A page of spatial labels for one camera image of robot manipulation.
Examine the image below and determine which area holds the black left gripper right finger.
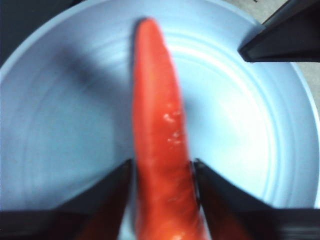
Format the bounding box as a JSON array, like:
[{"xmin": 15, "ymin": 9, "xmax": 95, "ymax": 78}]
[{"xmin": 191, "ymin": 158, "xmax": 320, "ymax": 240}]

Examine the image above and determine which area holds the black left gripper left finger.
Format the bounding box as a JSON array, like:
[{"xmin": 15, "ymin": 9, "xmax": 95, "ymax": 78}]
[{"xmin": 0, "ymin": 159, "xmax": 133, "ymax": 240}]

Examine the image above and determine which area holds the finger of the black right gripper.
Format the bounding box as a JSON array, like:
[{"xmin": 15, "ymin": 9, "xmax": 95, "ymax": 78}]
[{"xmin": 237, "ymin": 0, "xmax": 320, "ymax": 63}]

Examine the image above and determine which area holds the orange carrot with green leaves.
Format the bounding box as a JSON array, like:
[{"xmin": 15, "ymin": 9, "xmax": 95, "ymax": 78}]
[{"xmin": 129, "ymin": 16, "xmax": 210, "ymax": 240}]

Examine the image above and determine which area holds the light blue round plate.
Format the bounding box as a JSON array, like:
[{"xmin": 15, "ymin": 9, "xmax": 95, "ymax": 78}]
[{"xmin": 0, "ymin": 0, "xmax": 318, "ymax": 240}]

